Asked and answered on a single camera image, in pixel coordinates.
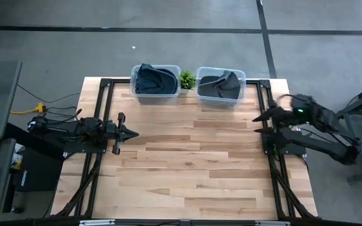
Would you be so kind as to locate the silver metal bracket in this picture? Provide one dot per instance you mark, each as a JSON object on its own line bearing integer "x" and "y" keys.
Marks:
{"x": 96, "y": 222}
{"x": 272, "y": 223}

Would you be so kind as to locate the black aluminium table frame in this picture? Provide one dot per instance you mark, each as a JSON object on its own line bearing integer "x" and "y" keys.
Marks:
{"x": 105, "y": 82}

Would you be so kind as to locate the black Trossen box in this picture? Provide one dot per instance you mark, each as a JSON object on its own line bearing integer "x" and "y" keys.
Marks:
{"x": 39, "y": 172}

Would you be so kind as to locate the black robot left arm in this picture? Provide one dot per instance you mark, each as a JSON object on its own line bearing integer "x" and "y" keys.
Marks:
{"x": 74, "y": 128}

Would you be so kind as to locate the small white yellow box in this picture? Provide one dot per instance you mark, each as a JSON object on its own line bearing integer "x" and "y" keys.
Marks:
{"x": 17, "y": 157}

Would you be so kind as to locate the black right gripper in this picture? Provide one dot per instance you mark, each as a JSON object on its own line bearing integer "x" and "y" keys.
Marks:
{"x": 286, "y": 113}

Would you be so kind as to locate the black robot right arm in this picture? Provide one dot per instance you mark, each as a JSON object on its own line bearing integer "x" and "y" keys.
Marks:
{"x": 319, "y": 144}

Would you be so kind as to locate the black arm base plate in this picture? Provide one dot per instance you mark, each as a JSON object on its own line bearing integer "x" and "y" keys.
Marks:
{"x": 83, "y": 148}
{"x": 294, "y": 152}

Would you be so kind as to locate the green plant in white pot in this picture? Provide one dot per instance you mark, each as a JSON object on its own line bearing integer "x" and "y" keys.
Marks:
{"x": 186, "y": 79}

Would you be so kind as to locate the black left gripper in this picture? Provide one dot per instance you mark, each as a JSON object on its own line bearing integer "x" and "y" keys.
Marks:
{"x": 116, "y": 133}

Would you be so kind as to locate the clear plastic storage bin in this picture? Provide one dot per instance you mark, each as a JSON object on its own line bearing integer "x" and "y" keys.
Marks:
{"x": 156, "y": 101}
{"x": 220, "y": 103}

